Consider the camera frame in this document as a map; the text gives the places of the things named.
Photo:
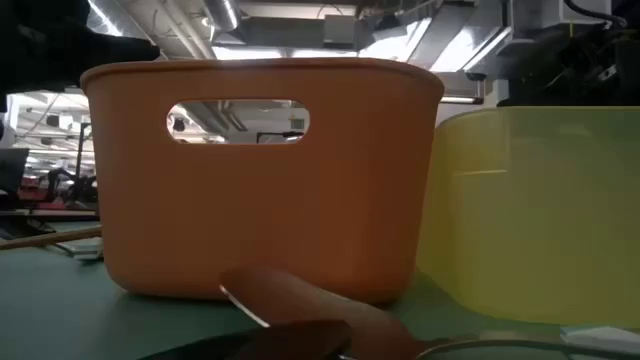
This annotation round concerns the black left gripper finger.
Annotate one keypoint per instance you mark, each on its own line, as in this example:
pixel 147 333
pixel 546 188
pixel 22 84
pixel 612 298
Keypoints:
pixel 130 52

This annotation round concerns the yellow-green plastic bin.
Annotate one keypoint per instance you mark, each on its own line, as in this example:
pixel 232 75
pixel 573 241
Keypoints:
pixel 540 225

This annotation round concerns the copper-gold metal spoon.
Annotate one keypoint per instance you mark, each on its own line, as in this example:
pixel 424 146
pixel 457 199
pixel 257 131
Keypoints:
pixel 50 238

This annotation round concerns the orange plastic bin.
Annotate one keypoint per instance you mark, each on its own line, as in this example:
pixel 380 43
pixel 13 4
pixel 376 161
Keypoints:
pixel 250 210

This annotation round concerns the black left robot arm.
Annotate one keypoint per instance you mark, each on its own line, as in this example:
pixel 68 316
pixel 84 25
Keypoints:
pixel 25 45

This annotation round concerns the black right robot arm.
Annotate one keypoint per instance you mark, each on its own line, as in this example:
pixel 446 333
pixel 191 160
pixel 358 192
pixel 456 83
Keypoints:
pixel 627 70

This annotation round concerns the black monitor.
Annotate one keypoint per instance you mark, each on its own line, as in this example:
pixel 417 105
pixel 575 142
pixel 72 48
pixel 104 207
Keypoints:
pixel 12 170

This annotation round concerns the grey ceiling unit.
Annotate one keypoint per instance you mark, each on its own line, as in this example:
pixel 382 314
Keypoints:
pixel 340 31

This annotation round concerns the green table mat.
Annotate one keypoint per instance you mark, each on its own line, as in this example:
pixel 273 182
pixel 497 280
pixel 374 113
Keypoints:
pixel 50 300

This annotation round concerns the large silver ceiling duct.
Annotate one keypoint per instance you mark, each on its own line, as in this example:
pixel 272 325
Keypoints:
pixel 150 25

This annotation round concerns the black metal frame stand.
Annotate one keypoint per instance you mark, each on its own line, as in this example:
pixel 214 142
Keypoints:
pixel 80 160

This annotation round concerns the black metal table frame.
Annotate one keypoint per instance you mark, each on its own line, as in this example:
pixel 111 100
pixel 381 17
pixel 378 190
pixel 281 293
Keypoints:
pixel 50 215

